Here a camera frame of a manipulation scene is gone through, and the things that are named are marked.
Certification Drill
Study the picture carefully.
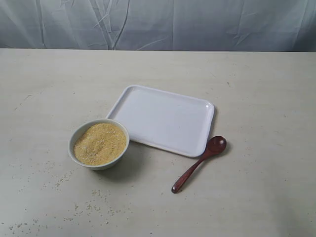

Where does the dark brown wooden spoon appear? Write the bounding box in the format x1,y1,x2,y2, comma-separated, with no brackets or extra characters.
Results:
171,136,227,194

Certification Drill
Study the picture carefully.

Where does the brown granular powder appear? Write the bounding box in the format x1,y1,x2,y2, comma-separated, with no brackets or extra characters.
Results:
74,123,126,166

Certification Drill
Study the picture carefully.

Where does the white rectangular plastic tray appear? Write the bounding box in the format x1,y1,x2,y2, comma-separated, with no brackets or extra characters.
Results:
107,85,215,158

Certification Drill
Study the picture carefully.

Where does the white ceramic bowl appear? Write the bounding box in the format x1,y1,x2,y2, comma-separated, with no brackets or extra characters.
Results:
68,119,130,170

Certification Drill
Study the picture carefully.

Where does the white wrinkled backdrop curtain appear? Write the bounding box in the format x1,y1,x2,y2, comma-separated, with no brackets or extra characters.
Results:
0,0,316,52

